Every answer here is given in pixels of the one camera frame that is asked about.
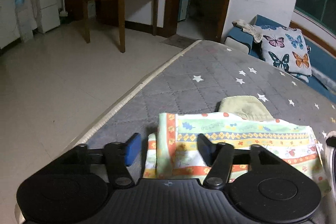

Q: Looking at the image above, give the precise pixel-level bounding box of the crumpled beige cloth on sofa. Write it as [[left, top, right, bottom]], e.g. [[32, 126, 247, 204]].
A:
[[232, 19, 263, 43]]

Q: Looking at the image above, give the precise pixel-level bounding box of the grey star tablecloth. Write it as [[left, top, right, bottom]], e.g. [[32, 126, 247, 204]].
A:
[[14, 39, 336, 224]]

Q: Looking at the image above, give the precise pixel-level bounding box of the white refrigerator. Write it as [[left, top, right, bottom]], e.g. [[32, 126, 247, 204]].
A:
[[36, 0, 60, 34]]

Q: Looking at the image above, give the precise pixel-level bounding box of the colourful patterned child garment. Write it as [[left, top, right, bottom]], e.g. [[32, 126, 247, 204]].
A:
[[143, 96, 331, 195]]

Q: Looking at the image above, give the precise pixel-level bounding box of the butterfly print pillow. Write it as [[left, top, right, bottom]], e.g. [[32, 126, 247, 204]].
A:
[[256, 25, 311, 83]]

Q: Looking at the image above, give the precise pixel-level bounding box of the water dispenser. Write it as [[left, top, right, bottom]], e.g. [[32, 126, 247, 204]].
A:
[[15, 0, 34, 43]]

